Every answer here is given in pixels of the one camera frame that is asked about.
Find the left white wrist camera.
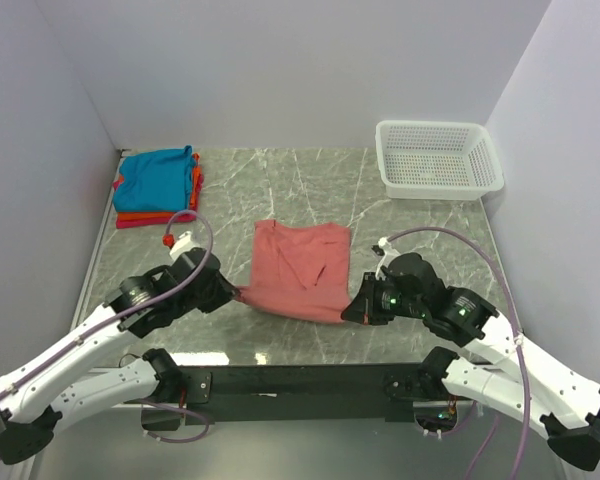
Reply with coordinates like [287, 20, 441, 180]
[162, 231, 201, 261]

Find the aluminium frame rail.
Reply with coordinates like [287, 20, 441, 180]
[9, 147, 131, 480]

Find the folded orange t shirt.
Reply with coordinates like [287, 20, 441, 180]
[115, 164, 204, 229]

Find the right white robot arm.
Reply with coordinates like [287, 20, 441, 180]
[341, 253, 600, 471]

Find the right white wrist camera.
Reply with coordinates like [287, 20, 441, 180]
[372, 237, 401, 279]

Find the white plastic basket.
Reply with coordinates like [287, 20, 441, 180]
[375, 120, 504, 201]

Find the salmon pink t shirt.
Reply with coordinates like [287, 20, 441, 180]
[239, 219, 351, 325]

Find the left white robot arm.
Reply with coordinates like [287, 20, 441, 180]
[0, 247, 238, 465]

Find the folded blue t shirt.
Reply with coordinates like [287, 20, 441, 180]
[113, 145, 196, 213]

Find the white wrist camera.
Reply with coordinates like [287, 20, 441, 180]
[372, 237, 401, 279]
[162, 231, 201, 261]

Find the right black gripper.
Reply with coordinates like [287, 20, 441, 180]
[342, 271, 427, 324]

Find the folded magenta t shirt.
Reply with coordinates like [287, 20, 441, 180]
[113, 168, 204, 229]

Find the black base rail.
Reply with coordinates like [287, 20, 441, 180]
[156, 363, 450, 423]

